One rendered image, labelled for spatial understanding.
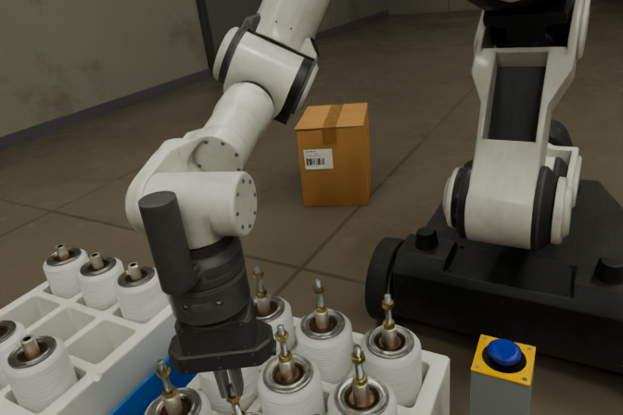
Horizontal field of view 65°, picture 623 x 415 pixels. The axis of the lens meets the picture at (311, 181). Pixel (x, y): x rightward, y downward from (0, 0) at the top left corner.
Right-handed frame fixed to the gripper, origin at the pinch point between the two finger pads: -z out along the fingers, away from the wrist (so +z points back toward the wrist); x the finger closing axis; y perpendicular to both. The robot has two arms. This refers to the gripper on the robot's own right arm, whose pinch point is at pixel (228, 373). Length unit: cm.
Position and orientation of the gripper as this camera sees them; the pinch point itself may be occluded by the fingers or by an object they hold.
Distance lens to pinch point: 65.0
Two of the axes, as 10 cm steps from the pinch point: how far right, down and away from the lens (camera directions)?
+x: 9.9, -1.2, 0.0
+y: -0.4, -3.9, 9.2
